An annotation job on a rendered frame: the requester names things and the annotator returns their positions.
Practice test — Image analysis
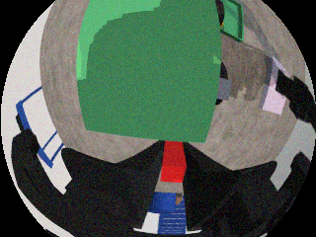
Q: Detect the red-headed metal pin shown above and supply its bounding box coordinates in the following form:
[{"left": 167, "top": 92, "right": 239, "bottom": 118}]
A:
[{"left": 161, "top": 141, "right": 187, "bottom": 183}]

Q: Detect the green tray rim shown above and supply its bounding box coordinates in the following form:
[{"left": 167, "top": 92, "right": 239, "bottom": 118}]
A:
[{"left": 220, "top": 0, "right": 244, "bottom": 42}]

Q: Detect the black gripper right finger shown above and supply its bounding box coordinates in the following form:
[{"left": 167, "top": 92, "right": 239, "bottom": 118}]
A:
[{"left": 182, "top": 142, "right": 277, "bottom": 232}]

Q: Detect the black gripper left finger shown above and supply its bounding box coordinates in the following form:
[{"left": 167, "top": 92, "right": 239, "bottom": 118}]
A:
[{"left": 60, "top": 139, "right": 165, "bottom": 229}]

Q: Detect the green tray floor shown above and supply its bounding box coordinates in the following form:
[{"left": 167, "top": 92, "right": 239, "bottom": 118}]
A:
[{"left": 220, "top": 0, "right": 240, "bottom": 36}]

